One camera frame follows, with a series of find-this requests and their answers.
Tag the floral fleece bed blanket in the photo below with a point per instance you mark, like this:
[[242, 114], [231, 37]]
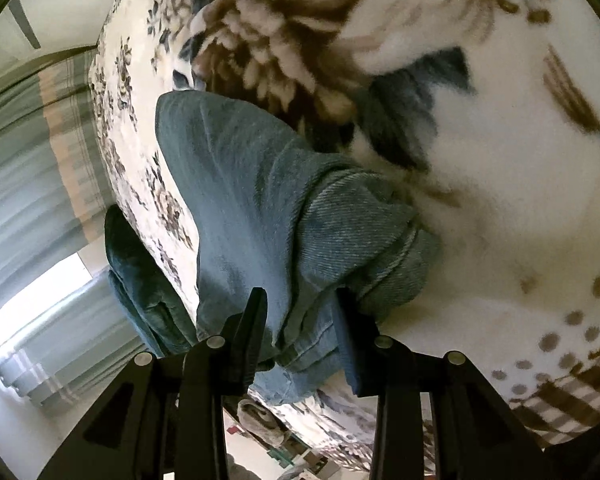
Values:
[[483, 114]]

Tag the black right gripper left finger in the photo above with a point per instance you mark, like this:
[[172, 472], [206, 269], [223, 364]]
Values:
[[165, 415]]

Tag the teal striped curtain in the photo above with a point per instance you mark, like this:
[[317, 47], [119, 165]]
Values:
[[53, 188], [71, 348]]

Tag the teal striped curtain right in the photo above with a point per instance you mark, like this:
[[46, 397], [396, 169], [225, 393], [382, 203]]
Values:
[[53, 188]]

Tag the white bed headboard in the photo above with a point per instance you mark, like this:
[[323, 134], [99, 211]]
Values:
[[30, 29]]

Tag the brown folded cloth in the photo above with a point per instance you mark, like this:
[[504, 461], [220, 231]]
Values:
[[261, 422]]

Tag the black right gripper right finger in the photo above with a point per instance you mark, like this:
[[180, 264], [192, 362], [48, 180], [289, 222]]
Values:
[[476, 435]]

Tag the teal striped curtain left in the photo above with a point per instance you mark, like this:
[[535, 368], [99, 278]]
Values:
[[71, 348]]

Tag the blue denim jeans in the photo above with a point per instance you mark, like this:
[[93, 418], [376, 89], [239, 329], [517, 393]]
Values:
[[272, 213]]

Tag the dark teal folded quilt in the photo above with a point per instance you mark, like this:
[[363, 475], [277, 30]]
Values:
[[146, 296]]

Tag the window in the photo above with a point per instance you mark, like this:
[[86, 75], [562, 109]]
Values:
[[44, 292]]

